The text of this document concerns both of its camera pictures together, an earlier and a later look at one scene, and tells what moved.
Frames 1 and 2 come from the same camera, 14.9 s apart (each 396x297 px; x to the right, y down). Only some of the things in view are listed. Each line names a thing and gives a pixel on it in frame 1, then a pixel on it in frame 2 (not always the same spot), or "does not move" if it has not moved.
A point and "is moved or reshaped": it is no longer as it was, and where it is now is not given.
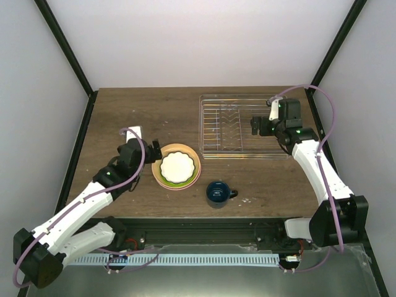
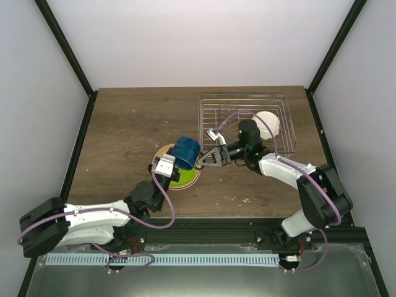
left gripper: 157,149 -> 175,172
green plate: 180,184 does not move
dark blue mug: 218,193 -> 185,152
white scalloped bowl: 177,167 is moved or reshaped
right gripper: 254,124 -> 222,156
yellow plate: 188,150 -> 164,150
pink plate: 182,188 does not move
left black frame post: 91,94 does not move
